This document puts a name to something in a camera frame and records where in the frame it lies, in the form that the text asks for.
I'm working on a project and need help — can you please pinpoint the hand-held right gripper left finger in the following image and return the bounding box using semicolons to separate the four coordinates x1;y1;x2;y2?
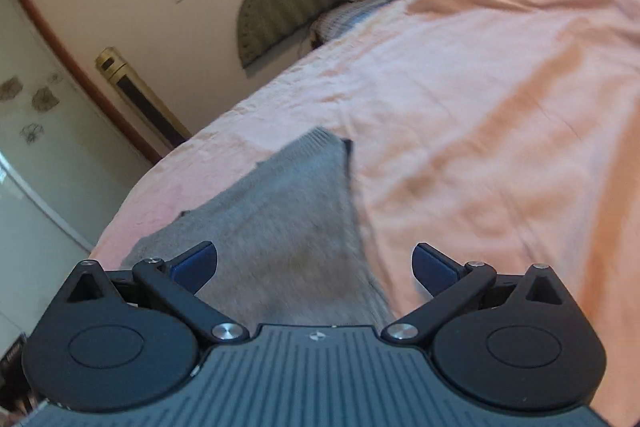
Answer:
59;240;251;349

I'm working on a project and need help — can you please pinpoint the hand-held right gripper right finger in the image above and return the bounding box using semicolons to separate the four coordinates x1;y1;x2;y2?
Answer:
382;242;576;351

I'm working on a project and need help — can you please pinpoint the grey sweater with navy sleeves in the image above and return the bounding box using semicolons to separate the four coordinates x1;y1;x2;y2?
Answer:
120;127;397;329

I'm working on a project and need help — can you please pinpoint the pink bed blanket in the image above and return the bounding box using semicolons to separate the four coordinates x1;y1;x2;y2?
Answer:
90;0;640;414

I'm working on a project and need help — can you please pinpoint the white wardrobe door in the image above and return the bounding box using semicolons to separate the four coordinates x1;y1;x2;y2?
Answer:
0;0;152;350

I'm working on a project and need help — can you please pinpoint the gold tower fan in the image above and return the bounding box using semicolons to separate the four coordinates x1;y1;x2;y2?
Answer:
95;47;193;148

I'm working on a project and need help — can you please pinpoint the brown flower sticker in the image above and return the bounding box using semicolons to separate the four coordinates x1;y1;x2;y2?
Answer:
31;87;60;112

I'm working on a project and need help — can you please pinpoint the patterned pillow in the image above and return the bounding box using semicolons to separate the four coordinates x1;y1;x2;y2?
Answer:
310;0;417;50

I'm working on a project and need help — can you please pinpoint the wooden door frame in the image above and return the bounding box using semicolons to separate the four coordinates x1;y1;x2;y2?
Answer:
0;0;174;166

